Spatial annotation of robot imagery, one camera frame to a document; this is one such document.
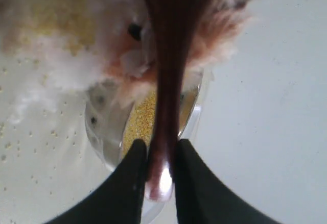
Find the dark red wooden spoon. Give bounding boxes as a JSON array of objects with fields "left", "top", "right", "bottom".
[{"left": 145, "top": 0, "right": 211, "bottom": 202}]

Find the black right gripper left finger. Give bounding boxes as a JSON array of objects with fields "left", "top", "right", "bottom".
[{"left": 48, "top": 139, "right": 147, "bottom": 224}]

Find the steel bowl of yellow grain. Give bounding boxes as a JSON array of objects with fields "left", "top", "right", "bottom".
[{"left": 84, "top": 70, "right": 205, "bottom": 219}]

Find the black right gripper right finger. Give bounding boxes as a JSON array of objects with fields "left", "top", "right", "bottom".
[{"left": 174, "top": 139, "right": 276, "bottom": 224}]

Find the beige teddy bear striped sweater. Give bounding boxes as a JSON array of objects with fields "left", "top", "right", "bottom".
[{"left": 1, "top": 0, "right": 253, "bottom": 123}]

